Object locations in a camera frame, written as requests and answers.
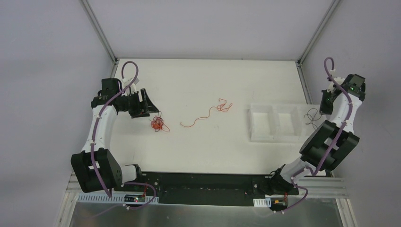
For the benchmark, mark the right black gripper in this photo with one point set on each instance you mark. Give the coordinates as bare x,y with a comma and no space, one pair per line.
324,102

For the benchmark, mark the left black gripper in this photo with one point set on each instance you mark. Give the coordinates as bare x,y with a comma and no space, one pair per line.
141,103

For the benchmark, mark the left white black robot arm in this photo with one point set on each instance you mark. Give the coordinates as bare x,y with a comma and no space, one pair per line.
95,166

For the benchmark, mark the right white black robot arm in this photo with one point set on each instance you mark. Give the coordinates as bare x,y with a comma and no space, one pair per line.
333,139

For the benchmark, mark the clear plastic compartment tray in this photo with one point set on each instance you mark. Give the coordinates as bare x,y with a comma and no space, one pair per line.
285,123

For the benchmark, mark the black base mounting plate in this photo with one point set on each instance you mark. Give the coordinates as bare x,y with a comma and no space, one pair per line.
212,189

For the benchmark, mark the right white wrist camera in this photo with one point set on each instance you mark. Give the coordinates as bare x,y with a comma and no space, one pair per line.
332,86

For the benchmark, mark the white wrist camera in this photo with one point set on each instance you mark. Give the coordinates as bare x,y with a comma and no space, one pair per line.
332,86
132,89

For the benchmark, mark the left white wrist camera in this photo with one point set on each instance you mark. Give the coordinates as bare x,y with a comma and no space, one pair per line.
132,89

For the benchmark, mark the aluminium frame rail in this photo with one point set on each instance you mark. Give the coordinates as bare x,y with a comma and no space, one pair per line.
324,187

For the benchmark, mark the left white slotted cable duct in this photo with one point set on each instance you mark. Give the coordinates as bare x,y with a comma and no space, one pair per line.
118,198

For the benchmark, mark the white slotted cable duct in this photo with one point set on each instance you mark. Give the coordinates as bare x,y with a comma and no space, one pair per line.
264,202
118,198

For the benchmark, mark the right white slotted cable duct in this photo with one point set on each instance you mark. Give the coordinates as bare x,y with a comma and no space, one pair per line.
264,202

